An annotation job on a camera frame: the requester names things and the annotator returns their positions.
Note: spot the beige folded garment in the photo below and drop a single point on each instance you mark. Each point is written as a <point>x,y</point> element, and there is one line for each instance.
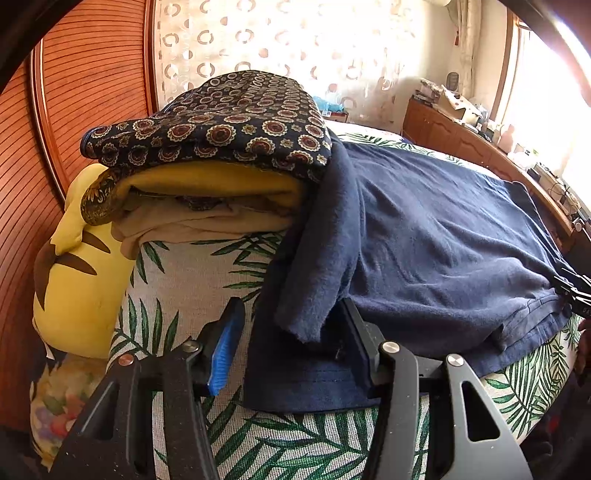
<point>184,226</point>

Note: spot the yellow pillow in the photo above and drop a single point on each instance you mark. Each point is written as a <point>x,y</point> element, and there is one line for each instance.
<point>78,300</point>

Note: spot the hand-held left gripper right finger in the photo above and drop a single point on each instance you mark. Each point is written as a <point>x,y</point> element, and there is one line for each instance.
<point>364,355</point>

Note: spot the person's right hand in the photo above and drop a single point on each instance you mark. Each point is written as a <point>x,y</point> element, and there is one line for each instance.
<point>585,341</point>

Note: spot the wooden-framed window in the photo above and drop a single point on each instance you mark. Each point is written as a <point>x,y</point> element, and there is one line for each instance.
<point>545,92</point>

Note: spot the colourful floral cloth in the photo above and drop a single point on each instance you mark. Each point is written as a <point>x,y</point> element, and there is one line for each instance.
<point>60,406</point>

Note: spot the yellow folded garment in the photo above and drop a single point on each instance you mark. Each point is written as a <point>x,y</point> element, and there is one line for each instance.
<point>207,182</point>

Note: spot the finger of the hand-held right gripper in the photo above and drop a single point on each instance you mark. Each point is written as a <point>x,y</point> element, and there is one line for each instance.
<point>577,281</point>
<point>579,300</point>

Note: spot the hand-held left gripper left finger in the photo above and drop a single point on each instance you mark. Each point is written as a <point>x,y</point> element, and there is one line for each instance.
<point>226,350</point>

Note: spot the open cardboard box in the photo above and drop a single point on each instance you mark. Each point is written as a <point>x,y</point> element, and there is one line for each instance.
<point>455,108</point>

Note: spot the pink thermos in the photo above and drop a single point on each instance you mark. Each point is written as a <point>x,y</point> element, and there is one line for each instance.
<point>508,136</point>

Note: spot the dark oval ornament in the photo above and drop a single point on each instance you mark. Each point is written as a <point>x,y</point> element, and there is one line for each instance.
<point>452,81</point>

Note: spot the navy printed t-shirt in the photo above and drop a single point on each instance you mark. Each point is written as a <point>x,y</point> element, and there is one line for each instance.
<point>438,230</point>

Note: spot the wooden louvered wardrobe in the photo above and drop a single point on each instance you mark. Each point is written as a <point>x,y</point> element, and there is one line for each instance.
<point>83,69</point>

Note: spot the long wooden cabinet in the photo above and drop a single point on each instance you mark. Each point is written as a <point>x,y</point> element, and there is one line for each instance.
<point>443,134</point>

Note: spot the sunflower-print garment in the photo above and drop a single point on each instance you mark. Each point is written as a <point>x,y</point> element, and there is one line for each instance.
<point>97,201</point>

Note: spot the white window drape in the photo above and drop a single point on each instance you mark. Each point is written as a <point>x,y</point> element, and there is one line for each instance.
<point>468,37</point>

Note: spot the palm-leaf blanket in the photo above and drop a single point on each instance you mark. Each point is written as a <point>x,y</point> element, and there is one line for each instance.
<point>194,286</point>

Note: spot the sheer circle-patterned curtain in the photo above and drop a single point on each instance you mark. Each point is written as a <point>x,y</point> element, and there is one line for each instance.
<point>277,41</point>

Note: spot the blue plastic bag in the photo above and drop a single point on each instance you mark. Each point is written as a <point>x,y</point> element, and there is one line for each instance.
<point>328,105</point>

